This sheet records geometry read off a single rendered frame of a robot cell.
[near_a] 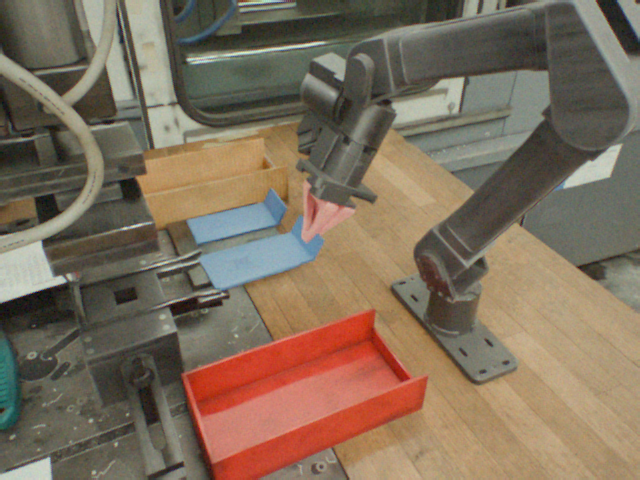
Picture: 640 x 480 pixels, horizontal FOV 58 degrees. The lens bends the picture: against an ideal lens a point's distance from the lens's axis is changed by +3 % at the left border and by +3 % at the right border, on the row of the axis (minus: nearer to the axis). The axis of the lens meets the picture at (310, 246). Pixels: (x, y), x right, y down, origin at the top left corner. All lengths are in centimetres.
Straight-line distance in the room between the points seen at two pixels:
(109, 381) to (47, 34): 37
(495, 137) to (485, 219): 108
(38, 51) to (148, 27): 65
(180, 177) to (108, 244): 51
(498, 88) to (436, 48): 104
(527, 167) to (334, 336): 30
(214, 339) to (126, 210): 25
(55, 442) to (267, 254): 32
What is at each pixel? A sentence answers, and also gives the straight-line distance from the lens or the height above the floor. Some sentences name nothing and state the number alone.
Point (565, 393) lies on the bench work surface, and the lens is 77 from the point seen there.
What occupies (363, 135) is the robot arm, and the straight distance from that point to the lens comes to 70.
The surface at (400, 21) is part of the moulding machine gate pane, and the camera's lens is 139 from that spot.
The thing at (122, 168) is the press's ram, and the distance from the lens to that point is 60.
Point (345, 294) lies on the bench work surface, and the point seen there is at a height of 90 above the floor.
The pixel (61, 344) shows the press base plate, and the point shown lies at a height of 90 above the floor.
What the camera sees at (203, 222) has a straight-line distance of 94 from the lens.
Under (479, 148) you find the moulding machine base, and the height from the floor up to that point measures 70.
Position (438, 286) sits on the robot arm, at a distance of 71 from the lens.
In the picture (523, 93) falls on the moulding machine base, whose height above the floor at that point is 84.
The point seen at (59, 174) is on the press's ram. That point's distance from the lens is 60.
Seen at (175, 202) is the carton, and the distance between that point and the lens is 95.
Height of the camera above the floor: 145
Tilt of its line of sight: 38 degrees down
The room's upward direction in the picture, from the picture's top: straight up
